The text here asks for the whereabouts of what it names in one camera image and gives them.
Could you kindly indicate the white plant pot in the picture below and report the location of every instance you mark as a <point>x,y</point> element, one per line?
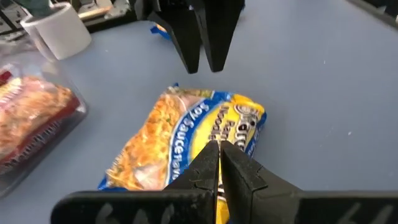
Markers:
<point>59,34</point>

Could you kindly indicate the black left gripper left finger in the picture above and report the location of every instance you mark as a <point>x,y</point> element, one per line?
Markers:
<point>186,199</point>

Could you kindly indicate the red Maruchan beef noodle pack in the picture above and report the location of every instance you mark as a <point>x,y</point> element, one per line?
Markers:
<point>31,115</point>
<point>5,76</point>

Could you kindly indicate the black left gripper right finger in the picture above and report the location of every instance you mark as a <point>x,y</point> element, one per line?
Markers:
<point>264,202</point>

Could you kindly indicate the clear plastic container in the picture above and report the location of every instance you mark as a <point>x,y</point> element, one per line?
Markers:
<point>66,130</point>

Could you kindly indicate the blue Maruchan soy noodle pack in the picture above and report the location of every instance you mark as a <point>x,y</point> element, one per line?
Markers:
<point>174,133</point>
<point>158,32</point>

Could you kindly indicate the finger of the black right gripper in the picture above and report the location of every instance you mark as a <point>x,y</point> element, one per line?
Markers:
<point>183,37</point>
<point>220,31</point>

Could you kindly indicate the blue-grey table mat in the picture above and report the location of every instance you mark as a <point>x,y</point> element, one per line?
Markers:
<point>311,109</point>

